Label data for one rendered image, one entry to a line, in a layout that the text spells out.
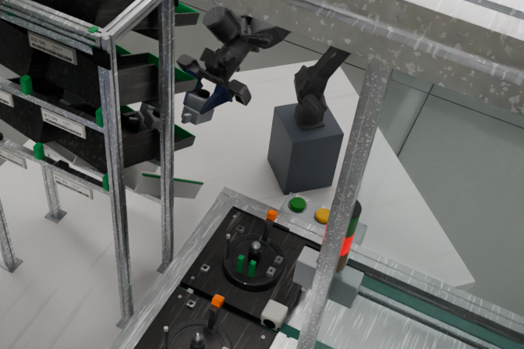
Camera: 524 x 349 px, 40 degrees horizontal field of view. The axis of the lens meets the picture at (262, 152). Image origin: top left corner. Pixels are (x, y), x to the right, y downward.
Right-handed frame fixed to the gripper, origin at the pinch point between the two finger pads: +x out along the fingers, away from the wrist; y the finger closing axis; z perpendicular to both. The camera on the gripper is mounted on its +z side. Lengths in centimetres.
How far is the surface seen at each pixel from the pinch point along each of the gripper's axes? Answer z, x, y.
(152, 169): -15.5, 17.4, -8.0
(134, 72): 35.4, 12.0, 6.9
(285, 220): -26.8, 9.6, 23.7
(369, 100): 50, 4, 50
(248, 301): -14.8, 31.3, 30.7
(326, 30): 101, 22, 62
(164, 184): 3.7, 21.5, 7.4
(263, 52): -176, -88, -87
